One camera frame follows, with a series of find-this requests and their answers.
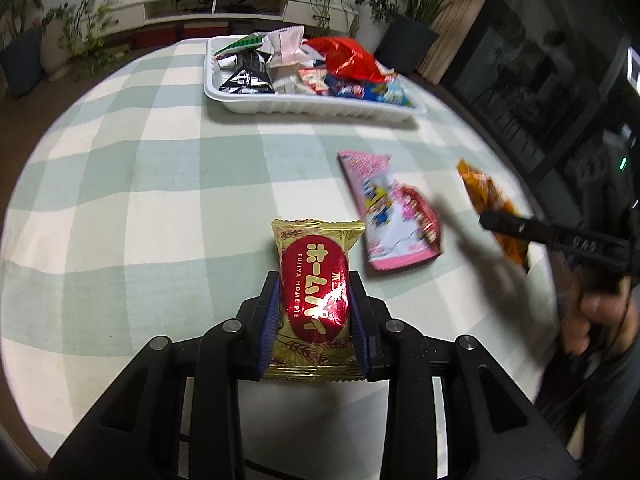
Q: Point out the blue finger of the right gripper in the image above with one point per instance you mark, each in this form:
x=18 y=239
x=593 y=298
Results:
x=520 y=228

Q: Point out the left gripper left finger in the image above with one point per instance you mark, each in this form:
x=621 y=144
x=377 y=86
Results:
x=260 y=317

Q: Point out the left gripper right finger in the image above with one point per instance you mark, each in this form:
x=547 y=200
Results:
x=367 y=317

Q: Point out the orange green snack bag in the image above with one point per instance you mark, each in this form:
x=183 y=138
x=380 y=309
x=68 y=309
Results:
x=486 y=196

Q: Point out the gold red pie packet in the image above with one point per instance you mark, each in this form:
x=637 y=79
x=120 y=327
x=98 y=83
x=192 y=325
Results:
x=312 y=340

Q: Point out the pink snack packet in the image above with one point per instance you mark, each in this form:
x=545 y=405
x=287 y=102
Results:
x=402 y=228

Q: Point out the blue yellow snack packet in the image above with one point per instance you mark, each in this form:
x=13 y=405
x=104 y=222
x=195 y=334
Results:
x=347 y=89

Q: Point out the black snack bar packet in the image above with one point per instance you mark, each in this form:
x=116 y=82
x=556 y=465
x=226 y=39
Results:
x=250 y=75

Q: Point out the large red chip bag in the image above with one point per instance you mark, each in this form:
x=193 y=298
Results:
x=347 y=59

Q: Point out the white grey snack pouch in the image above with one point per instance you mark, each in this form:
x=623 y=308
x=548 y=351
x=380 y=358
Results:
x=287 y=55

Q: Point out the green white small packet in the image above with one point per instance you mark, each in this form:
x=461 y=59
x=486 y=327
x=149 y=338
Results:
x=246 y=50

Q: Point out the blue panda snack bag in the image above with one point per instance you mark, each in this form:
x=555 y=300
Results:
x=391 y=92

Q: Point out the person's right hand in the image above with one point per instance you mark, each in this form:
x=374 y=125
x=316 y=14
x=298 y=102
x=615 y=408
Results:
x=615 y=312

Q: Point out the checkered green white tablecloth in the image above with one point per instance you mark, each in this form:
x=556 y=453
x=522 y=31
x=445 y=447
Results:
x=146 y=210

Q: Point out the tall plant dark pot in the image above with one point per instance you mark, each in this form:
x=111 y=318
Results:
x=411 y=35

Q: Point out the small plant white pot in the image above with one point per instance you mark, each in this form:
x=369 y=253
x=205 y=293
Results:
x=374 y=17

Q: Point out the red storage box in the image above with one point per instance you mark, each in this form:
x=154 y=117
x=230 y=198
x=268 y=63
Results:
x=205 y=29
x=154 y=37

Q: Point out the white tv console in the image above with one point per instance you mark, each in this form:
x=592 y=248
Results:
x=129 y=15

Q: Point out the left plant white pot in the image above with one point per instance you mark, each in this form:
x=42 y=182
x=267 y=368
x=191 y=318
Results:
x=84 y=26

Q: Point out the left tree plant dark pot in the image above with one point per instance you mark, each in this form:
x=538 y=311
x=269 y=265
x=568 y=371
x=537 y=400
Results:
x=20 y=46

